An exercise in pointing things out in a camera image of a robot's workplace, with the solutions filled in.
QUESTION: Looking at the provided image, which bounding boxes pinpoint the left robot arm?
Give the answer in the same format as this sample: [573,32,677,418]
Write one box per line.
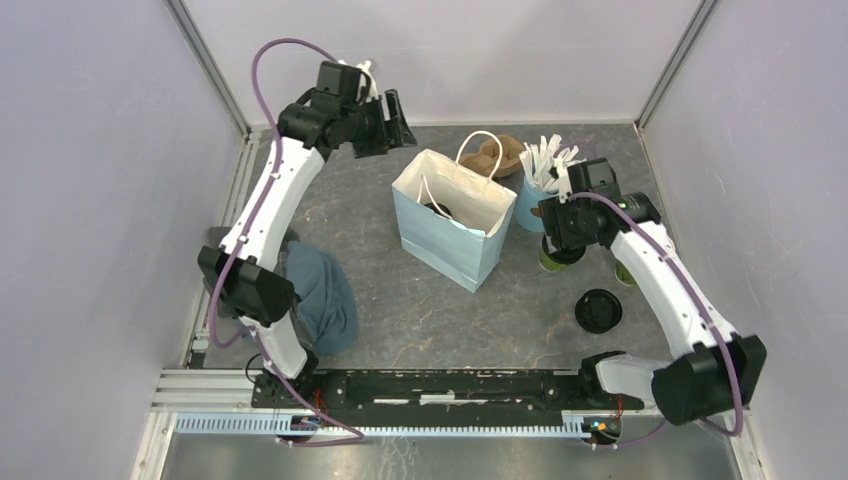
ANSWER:
[197,60,417,408]

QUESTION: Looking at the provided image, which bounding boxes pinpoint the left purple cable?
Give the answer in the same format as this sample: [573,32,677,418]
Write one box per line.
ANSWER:
[207,38,367,450]

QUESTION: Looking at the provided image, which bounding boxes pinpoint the purple cable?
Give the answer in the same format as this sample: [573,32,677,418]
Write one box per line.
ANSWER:
[207,38,367,450]
[569,192,745,452]

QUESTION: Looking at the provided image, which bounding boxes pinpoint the green paper coffee cup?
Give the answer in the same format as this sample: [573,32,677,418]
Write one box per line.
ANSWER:
[539,253,568,273]

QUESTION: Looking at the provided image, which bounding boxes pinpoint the blue straw holder cup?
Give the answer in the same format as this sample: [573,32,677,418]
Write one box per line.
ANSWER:
[514,178,548,233]

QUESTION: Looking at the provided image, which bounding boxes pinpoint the black plastic cup lid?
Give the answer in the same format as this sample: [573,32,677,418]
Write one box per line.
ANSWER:
[542,237,587,266]

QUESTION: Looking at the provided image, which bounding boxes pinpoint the white wrapped straws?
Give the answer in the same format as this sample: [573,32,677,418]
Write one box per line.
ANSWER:
[520,134,585,195]

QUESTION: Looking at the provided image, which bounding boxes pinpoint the blue cloth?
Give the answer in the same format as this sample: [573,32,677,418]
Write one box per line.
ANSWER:
[285,241,359,356]

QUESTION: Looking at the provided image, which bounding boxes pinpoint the stack of green paper cups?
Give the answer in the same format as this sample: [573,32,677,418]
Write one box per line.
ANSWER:
[615,261,638,286]

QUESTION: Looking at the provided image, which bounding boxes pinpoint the light blue paper bag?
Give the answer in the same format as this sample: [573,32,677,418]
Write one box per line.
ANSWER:
[391,149,517,293]

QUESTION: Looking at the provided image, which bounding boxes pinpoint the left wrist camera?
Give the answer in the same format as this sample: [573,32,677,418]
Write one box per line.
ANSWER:
[334,60,380,104]

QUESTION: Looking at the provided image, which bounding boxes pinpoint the stack of black lids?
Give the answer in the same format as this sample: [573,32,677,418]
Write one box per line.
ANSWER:
[574,289,623,334]

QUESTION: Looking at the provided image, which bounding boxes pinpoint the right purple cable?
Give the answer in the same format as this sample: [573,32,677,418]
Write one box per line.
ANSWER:
[569,192,745,452]

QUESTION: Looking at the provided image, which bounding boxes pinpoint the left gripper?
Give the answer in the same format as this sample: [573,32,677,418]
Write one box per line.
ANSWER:
[342,90,419,160]

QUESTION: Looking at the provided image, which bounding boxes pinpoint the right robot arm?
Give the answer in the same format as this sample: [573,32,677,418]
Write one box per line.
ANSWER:
[536,158,767,435]

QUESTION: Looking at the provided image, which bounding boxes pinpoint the grey checked cloth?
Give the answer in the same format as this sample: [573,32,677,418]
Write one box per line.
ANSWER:
[207,226,300,320]

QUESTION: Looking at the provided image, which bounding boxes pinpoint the brown cardboard cup carrier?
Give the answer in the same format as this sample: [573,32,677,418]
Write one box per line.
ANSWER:
[459,135,525,179]

